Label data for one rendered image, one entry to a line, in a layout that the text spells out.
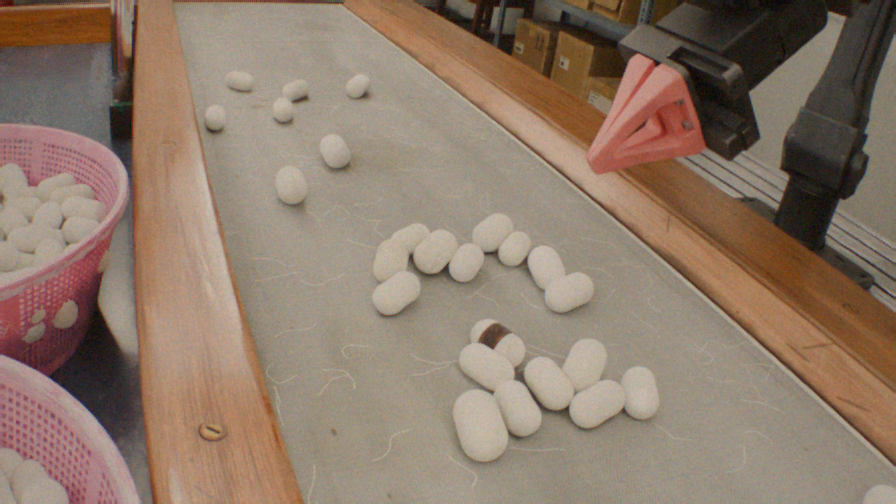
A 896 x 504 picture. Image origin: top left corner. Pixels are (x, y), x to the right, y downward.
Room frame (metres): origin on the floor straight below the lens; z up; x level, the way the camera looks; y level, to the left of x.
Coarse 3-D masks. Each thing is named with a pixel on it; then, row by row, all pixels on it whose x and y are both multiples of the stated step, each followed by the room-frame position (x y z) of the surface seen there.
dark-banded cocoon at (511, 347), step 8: (488, 320) 0.30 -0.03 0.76; (472, 328) 0.30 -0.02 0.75; (480, 328) 0.30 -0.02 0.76; (472, 336) 0.30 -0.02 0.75; (512, 336) 0.29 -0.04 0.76; (504, 344) 0.29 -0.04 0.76; (512, 344) 0.29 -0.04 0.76; (520, 344) 0.29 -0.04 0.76; (504, 352) 0.28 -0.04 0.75; (512, 352) 0.28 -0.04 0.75; (520, 352) 0.29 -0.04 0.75; (512, 360) 0.28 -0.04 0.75; (520, 360) 0.29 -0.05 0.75
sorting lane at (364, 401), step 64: (192, 64) 0.75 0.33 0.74; (256, 64) 0.78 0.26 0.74; (320, 64) 0.81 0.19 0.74; (384, 64) 0.85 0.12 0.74; (256, 128) 0.57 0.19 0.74; (320, 128) 0.59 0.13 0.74; (384, 128) 0.62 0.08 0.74; (448, 128) 0.65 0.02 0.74; (256, 192) 0.44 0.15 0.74; (320, 192) 0.46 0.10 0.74; (384, 192) 0.48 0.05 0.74; (448, 192) 0.50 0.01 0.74; (512, 192) 0.52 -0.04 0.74; (576, 192) 0.54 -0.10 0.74; (256, 256) 0.36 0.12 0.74; (320, 256) 0.37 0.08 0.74; (576, 256) 0.43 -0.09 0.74; (640, 256) 0.44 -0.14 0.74; (256, 320) 0.29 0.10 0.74; (320, 320) 0.30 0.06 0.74; (384, 320) 0.31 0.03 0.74; (448, 320) 0.32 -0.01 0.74; (512, 320) 0.34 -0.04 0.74; (576, 320) 0.35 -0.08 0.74; (640, 320) 0.36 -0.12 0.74; (704, 320) 0.37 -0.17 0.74; (320, 384) 0.25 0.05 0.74; (384, 384) 0.26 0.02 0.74; (448, 384) 0.27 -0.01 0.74; (704, 384) 0.30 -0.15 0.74; (768, 384) 0.31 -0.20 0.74; (320, 448) 0.21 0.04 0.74; (384, 448) 0.22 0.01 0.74; (448, 448) 0.22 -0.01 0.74; (512, 448) 0.23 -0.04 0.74; (576, 448) 0.24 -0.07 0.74; (640, 448) 0.24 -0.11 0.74; (704, 448) 0.25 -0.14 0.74; (768, 448) 0.25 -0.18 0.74; (832, 448) 0.26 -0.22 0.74
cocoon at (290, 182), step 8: (288, 168) 0.45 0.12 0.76; (296, 168) 0.45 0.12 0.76; (280, 176) 0.44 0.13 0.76; (288, 176) 0.44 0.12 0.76; (296, 176) 0.44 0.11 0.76; (280, 184) 0.43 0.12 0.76; (288, 184) 0.43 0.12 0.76; (296, 184) 0.43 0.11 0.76; (304, 184) 0.44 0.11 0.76; (280, 192) 0.43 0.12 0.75; (288, 192) 0.43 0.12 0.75; (296, 192) 0.43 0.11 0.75; (304, 192) 0.43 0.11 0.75; (288, 200) 0.43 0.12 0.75; (296, 200) 0.43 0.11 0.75
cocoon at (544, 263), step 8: (536, 248) 0.39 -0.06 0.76; (544, 248) 0.39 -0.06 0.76; (536, 256) 0.38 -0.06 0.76; (544, 256) 0.38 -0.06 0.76; (552, 256) 0.38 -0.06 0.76; (528, 264) 0.39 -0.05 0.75; (536, 264) 0.38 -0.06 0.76; (544, 264) 0.37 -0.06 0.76; (552, 264) 0.37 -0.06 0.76; (560, 264) 0.38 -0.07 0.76; (536, 272) 0.37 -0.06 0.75; (544, 272) 0.37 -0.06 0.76; (552, 272) 0.37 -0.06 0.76; (560, 272) 0.37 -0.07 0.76; (536, 280) 0.37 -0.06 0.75; (544, 280) 0.37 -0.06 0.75; (552, 280) 0.37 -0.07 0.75; (544, 288) 0.37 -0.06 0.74
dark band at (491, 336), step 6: (492, 324) 0.30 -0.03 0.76; (498, 324) 0.30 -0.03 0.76; (486, 330) 0.30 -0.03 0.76; (492, 330) 0.30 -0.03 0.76; (498, 330) 0.30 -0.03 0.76; (504, 330) 0.30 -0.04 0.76; (510, 330) 0.30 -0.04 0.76; (480, 336) 0.29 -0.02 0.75; (486, 336) 0.29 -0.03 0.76; (492, 336) 0.29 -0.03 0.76; (498, 336) 0.29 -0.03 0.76; (504, 336) 0.29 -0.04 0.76; (480, 342) 0.29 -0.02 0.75; (486, 342) 0.29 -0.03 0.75; (492, 342) 0.29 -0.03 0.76; (498, 342) 0.29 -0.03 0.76; (492, 348) 0.29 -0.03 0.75
